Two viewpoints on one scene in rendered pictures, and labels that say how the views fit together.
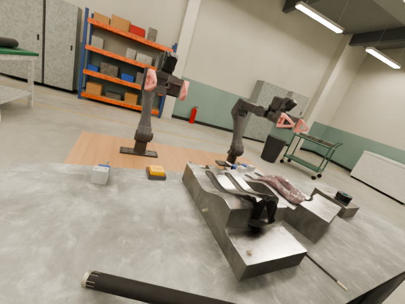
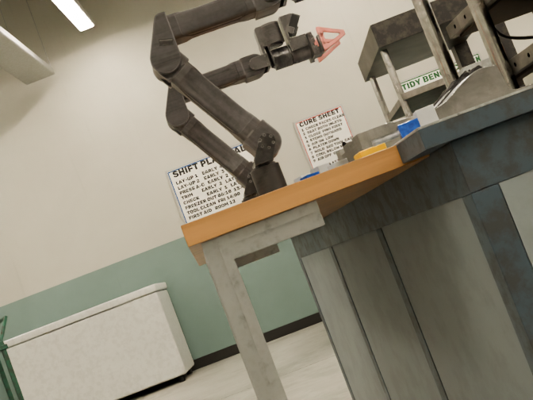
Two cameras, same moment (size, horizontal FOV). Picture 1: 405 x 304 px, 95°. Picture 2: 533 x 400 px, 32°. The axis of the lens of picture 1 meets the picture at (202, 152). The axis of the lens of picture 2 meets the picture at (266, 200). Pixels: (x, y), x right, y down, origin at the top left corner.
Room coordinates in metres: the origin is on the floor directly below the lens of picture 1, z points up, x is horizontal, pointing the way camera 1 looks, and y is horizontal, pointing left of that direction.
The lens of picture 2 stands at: (0.23, 2.09, 0.67)
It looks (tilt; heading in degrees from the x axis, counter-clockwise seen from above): 4 degrees up; 292
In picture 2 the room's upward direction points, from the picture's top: 21 degrees counter-clockwise
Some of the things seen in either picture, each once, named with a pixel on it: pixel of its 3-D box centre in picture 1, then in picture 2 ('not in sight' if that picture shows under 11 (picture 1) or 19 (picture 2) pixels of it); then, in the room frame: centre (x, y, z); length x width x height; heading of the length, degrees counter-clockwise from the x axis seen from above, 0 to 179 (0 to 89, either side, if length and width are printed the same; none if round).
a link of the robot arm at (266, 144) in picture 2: (143, 136); (262, 152); (0.92, 0.32, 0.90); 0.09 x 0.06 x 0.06; 117
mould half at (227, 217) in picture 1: (235, 200); (442, 118); (0.65, -0.18, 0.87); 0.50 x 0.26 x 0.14; 30
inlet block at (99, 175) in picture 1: (103, 169); (404, 131); (0.63, 0.35, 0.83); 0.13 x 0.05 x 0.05; 19
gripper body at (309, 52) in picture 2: (282, 120); (302, 50); (0.97, -0.33, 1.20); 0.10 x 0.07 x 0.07; 117
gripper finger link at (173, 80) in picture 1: (179, 90); not in sight; (0.64, 0.14, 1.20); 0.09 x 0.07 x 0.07; 27
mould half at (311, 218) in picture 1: (278, 191); not in sight; (0.91, -0.45, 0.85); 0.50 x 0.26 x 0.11; 48
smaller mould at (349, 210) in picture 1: (333, 201); not in sight; (1.08, -0.87, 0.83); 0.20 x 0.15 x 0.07; 30
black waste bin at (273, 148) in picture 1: (272, 149); not in sight; (4.71, -1.68, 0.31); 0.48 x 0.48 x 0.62
